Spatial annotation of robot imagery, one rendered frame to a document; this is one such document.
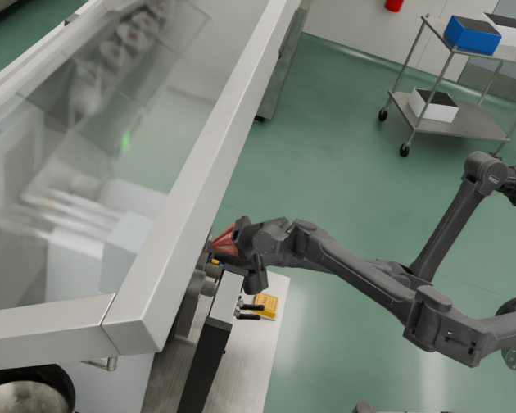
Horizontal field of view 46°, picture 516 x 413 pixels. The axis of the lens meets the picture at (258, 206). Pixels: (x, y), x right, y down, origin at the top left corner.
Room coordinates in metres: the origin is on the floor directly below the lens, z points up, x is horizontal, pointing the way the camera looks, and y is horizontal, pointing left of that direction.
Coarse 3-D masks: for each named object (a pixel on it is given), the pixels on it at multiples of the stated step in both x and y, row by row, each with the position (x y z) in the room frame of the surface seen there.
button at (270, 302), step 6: (258, 294) 1.31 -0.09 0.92; (264, 294) 1.32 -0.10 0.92; (258, 300) 1.29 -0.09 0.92; (264, 300) 1.30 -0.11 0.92; (270, 300) 1.31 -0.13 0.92; (276, 300) 1.32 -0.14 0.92; (270, 306) 1.28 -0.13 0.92; (276, 306) 1.29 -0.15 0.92; (258, 312) 1.26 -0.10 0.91; (264, 312) 1.26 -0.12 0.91; (270, 312) 1.26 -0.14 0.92
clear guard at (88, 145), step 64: (128, 0) 1.27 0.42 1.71; (192, 0) 1.07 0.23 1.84; (256, 0) 0.93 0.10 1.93; (64, 64) 0.91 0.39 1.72; (128, 64) 0.80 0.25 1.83; (192, 64) 0.71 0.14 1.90; (0, 128) 0.68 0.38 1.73; (64, 128) 0.61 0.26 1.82; (128, 128) 0.56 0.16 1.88; (192, 128) 0.52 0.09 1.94; (0, 192) 0.47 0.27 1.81; (64, 192) 0.44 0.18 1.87; (128, 192) 0.41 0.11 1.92; (0, 256) 0.35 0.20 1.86; (64, 256) 0.33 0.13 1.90; (128, 256) 0.32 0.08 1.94
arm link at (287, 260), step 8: (288, 256) 1.21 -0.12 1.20; (280, 264) 1.20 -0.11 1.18; (288, 264) 1.21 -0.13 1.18; (296, 264) 1.22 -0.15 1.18; (304, 264) 1.23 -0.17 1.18; (312, 264) 1.24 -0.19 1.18; (376, 264) 1.32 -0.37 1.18; (384, 264) 1.33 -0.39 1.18; (328, 272) 1.25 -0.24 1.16; (384, 272) 1.30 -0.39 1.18; (400, 280) 1.29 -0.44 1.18; (408, 280) 1.30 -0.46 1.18
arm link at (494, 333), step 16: (432, 320) 0.84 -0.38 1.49; (448, 320) 0.83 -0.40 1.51; (464, 320) 0.84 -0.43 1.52; (480, 320) 0.87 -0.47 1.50; (496, 320) 0.89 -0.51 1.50; (512, 320) 0.91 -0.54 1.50; (416, 336) 0.84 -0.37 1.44; (432, 336) 0.83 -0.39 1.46; (448, 336) 0.83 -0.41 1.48; (464, 336) 0.81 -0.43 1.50; (480, 336) 0.81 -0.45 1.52; (496, 336) 0.84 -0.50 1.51; (512, 336) 0.87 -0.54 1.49; (448, 352) 0.81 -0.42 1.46; (464, 352) 0.80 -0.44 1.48; (480, 352) 0.80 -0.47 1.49
